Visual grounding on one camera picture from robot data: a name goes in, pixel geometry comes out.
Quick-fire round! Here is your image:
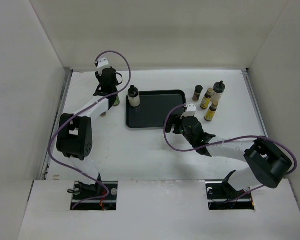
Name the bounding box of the red chili sauce bottle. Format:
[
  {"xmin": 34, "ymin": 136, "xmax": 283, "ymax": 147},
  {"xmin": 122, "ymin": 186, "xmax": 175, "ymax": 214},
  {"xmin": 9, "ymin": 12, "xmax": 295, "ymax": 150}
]
[{"xmin": 113, "ymin": 95, "xmax": 121, "ymax": 107}]

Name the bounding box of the small yellow seasoning bottle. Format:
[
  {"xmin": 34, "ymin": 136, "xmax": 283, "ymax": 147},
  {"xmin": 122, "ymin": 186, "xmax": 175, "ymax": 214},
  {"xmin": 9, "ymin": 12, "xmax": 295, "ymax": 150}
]
[{"xmin": 204, "ymin": 101, "xmax": 219, "ymax": 122}]

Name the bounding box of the white salt dispenser bottle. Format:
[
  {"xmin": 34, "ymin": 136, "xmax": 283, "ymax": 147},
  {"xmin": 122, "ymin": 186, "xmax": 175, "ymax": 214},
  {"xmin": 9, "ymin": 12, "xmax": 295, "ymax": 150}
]
[{"xmin": 128, "ymin": 85, "xmax": 140, "ymax": 108}]

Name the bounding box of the brown-capped yellow sauce bottle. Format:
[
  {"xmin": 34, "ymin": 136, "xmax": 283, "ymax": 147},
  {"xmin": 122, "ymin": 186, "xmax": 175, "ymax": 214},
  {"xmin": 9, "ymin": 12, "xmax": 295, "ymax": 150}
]
[{"xmin": 200, "ymin": 88, "xmax": 213, "ymax": 110}]

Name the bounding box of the black-capped spice jar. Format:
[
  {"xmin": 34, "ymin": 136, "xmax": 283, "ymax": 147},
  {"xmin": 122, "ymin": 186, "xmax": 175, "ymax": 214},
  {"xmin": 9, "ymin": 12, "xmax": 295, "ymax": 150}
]
[{"xmin": 192, "ymin": 85, "xmax": 204, "ymax": 102}]

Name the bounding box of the white sugar dispenser jar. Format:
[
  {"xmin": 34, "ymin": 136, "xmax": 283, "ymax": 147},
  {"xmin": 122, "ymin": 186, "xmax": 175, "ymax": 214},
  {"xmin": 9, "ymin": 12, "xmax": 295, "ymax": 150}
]
[{"xmin": 211, "ymin": 80, "xmax": 226, "ymax": 102}]

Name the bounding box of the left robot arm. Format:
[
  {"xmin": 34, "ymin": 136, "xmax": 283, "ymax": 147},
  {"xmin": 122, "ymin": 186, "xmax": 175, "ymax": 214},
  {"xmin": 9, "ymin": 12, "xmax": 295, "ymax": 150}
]
[{"xmin": 56, "ymin": 66, "xmax": 121, "ymax": 178}]

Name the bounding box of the black rectangular tray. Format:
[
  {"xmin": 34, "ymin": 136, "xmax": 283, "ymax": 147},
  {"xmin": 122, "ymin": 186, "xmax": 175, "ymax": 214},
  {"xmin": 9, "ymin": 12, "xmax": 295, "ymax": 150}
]
[{"xmin": 126, "ymin": 90, "xmax": 186, "ymax": 129}]

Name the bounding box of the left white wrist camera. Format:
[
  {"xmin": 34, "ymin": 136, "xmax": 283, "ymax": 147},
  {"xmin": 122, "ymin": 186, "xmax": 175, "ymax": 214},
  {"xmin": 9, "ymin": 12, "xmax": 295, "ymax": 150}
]
[{"xmin": 94, "ymin": 57, "xmax": 110, "ymax": 71}]

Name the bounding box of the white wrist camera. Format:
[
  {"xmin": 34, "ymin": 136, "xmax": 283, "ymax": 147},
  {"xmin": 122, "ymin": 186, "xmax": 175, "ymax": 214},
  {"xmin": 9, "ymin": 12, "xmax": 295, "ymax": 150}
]
[
  {"xmin": 181, "ymin": 103, "xmax": 197, "ymax": 118},
  {"xmin": 94, "ymin": 57, "xmax": 110, "ymax": 71}
]

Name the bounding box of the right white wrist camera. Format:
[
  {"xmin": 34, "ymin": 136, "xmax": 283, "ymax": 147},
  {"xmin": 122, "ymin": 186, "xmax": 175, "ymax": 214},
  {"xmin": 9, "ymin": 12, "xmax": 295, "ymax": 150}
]
[{"xmin": 181, "ymin": 103, "xmax": 197, "ymax": 118}]

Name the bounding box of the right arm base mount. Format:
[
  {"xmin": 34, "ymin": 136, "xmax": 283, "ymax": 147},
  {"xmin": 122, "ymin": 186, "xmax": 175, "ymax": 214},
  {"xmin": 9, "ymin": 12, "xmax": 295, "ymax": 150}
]
[{"xmin": 205, "ymin": 170, "xmax": 255, "ymax": 211}]

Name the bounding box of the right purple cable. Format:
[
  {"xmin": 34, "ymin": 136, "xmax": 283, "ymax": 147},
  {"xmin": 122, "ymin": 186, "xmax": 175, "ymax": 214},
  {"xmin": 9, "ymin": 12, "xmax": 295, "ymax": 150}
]
[{"xmin": 163, "ymin": 104, "xmax": 298, "ymax": 176}]

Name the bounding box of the purple cable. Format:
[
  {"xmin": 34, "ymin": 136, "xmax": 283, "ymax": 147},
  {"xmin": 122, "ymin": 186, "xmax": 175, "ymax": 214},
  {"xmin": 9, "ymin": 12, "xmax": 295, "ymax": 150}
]
[
  {"xmin": 163, "ymin": 104, "xmax": 298, "ymax": 176},
  {"xmin": 47, "ymin": 50, "xmax": 131, "ymax": 210}
]

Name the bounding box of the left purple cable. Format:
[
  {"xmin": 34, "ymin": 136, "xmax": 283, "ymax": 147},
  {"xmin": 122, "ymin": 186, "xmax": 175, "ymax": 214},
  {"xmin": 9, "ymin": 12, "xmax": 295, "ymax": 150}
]
[{"xmin": 47, "ymin": 50, "xmax": 131, "ymax": 210}]

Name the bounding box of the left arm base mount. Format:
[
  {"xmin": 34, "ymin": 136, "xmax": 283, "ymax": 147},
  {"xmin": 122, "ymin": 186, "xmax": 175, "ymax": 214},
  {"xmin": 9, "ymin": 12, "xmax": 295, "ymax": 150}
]
[{"xmin": 67, "ymin": 175, "xmax": 119, "ymax": 211}]

